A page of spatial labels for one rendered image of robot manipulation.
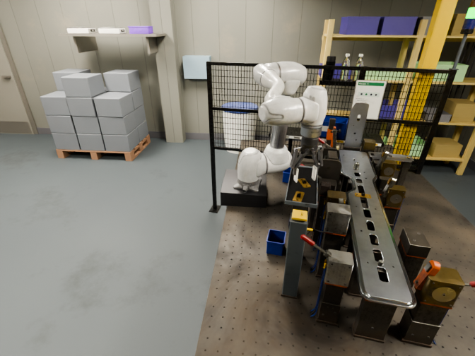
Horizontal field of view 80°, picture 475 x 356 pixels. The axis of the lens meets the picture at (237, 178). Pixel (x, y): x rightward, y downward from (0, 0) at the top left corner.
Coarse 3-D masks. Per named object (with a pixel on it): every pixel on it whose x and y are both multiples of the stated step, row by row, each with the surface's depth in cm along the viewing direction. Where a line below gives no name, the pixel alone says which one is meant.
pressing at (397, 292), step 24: (360, 168) 187; (360, 216) 141; (384, 216) 141; (360, 240) 125; (384, 240) 125; (360, 264) 113; (384, 264) 113; (360, 288) 102; (384, 288) 103; (408, 288) 103
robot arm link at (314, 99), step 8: (312, 88) 113; (320, 88) 113; (304, 96) 116; (312, 96) 113; (320, 96) 113; (304, 104) 113; (312, 104) 114; (320, 104) 114; (304, 112) 114; (312, 112) 115; (320, 112) 116; (304, 120) 116; (312, 120) 117; (320, 120) 118
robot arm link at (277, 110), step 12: (264, 72) 153; (264, 84) 154; (276, 84) 138; (276, 96) 115; (288, 96) 116; (264, 108) 111; (276, 108) 110; (288, 108) 111; (300, 108) 113; (264, 120) 113; (276, 120) 112; (288, 120) 113; (300, 120) 116
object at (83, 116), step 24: (72, 72) 414; (120, 72) 415; (48, 96) 395; (72, 96) 389; (96, 96) 398; (120, 96) 396; (48, 120) 409; (72, 120) 408; (96, 120) 403; (120, 120) 400; (144, 120) 470; (72, 144) 425; (96, 144) 421; (120, 144) 418; (144, 144) 482
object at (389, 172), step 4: (388, 160) 187; (392, 160) 187; (384, 164) 185; (388, 164) 184; (392, 164) 184; (396, 164) 183; (380, 168) 188; (384, 168) 186; (388, 168) 185; (392, 168) 185; (380, 172) 188; (384, 172) 187; (388, 172) 187; (392, 172) 186; (384, 176) 189; (388, 176) 188; (392, 176) 187; (376, 184) 197
